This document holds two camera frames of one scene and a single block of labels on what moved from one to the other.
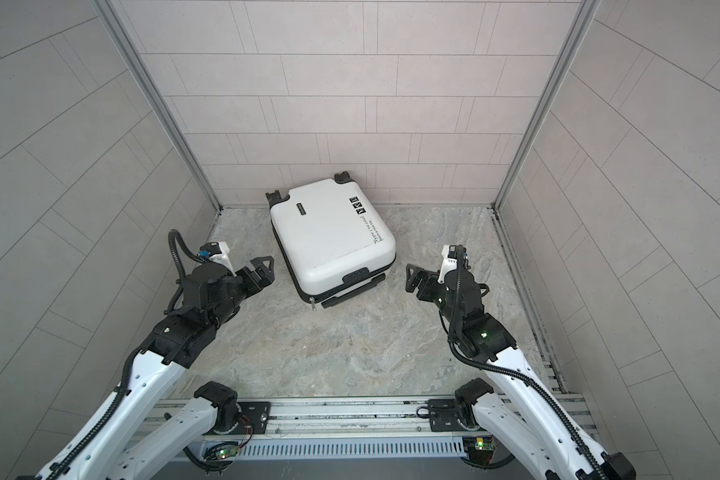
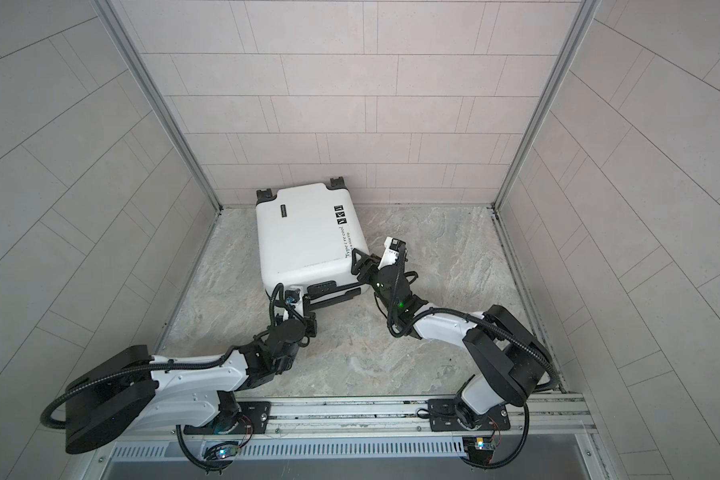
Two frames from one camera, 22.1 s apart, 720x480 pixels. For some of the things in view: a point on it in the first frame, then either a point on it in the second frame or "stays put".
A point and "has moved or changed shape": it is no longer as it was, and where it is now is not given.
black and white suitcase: (335, 239) has moved or changed shape
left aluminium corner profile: (113, 13) stays put
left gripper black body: (242, 287) → (310, 330)
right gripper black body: (433, 291) → (374, 279)
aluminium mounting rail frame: (355, 429) stays put
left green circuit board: (221, 451) stays put
